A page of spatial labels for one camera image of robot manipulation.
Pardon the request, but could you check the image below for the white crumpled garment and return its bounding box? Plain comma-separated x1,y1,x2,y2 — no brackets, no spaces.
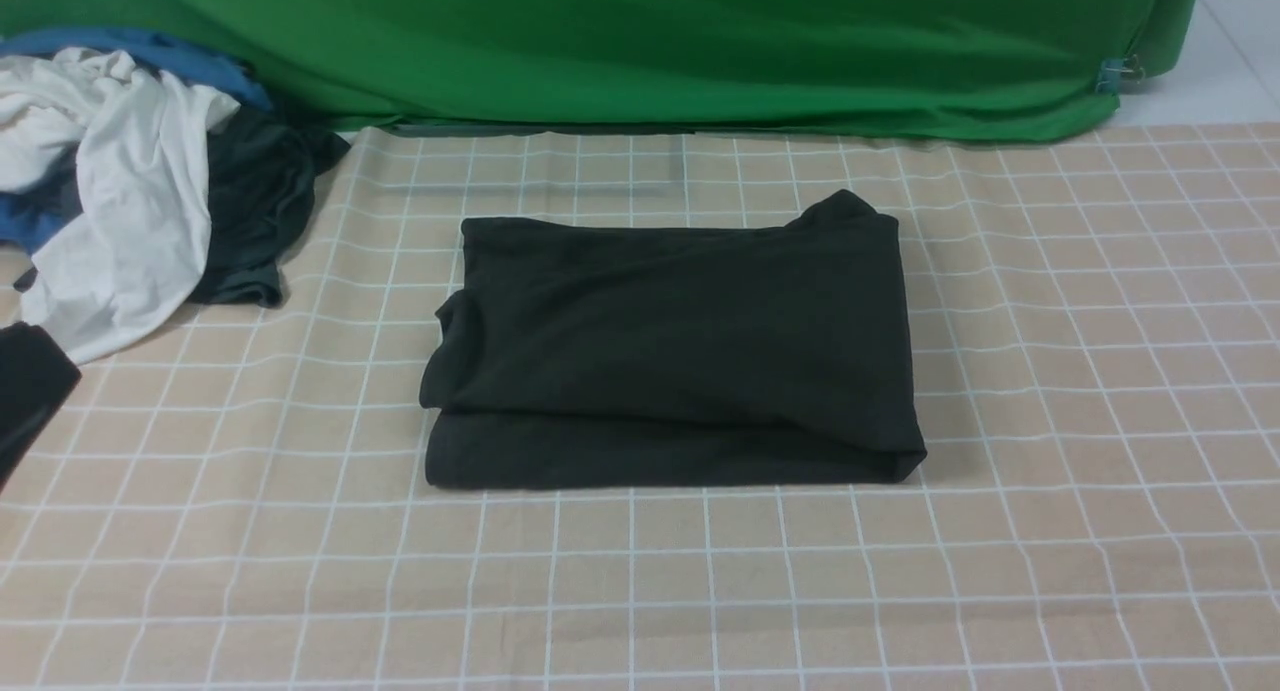
1,47,241,363

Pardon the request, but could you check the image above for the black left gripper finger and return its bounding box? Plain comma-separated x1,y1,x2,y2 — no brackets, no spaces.
1,322,82,485

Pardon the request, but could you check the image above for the green backdrop cloth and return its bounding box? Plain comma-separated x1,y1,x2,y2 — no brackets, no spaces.
3,0,1196,143

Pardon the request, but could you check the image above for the blue binder clip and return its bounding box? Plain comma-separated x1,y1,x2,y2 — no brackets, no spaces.
1094,54,1147,95

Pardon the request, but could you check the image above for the dark gray crumpled garment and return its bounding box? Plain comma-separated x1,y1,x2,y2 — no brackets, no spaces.
14,106,351,308

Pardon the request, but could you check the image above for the dark gray long-sleeve shirt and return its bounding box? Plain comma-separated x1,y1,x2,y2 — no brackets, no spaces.
419,189,927,490

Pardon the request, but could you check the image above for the blue crumpled garment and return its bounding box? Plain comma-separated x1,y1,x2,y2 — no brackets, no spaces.
1,26,274,253

